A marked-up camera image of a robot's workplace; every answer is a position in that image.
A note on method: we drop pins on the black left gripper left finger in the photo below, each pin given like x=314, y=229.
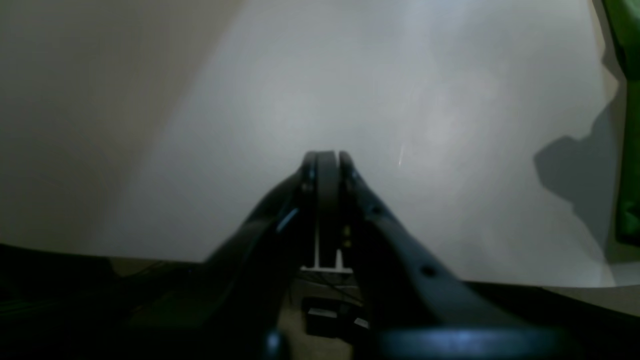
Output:
x=229, y=307

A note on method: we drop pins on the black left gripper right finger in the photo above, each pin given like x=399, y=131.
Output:
x=416, y=308

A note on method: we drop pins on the green t-shirt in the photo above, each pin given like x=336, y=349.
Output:
x=623, y=17

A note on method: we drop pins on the black box with name tag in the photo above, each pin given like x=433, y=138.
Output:
x=330, y=318

